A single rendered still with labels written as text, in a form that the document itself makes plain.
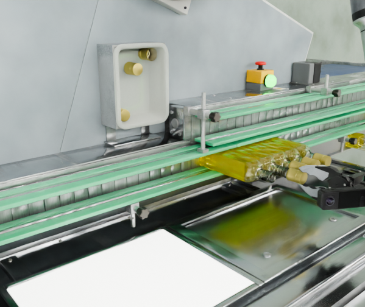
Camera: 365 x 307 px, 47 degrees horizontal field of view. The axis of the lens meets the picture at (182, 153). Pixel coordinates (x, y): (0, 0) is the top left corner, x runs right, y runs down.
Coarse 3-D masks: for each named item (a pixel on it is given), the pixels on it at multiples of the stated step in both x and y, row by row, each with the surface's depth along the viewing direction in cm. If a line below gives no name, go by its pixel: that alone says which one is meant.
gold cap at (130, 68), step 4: (128, 64) 117; (132, 64) 115; (136, 64) 115; (140, 64) 116; (124, 68) 117; (128, 68) 116; (132, 68) 114; (136, 68) 115; (140, 68) 116; (128, 72) 117; (132, 72) 115; (136, 72) 115; (140, 72) 116
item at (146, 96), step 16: (128, 48) 109; (160, 48) 117; (144, 64) 122; (160, 64) 119; (128, 80) 119; (144, 80) 123; (160, 80) 121; (128, 96) 121; (144, 96) 124; (160, 96) 122; (144, 112) 126; (160, 112) 123; (128, 128) 115
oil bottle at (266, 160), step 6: (234, 150) 125; (240, 150) 125; (246, 150) 125; (252, 150) 125; (252, 156) 120; (258, 156) 120; (264, 156) 120; (270, 156) 120; (264, 162) 118; (270, 162) 118; (264, 168) 118
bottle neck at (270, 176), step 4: (260, 168) 114; (256, 172) 114; (260, 172) 113; (264, 172) 112; (268, 172) 112; (272, 172) 111; (256, 176) 114; (260, 176) 113; (264, 176) 112; (268, 176) 111; (272, 176) 113; (276, 176) 112; (264, 180) 113; (268, 180) 111; (272, 180) 112
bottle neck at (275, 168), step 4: (272, 164) 118; (276, 164) 117; (272, 168) 117; (276, 168) 116; (280, 168) 115; (284, 168) 115; (288, 168) 115; (276, 172) 116; (280, 172) 115; (284, 172) 114; (280, 176) 116; (284, 176) 115
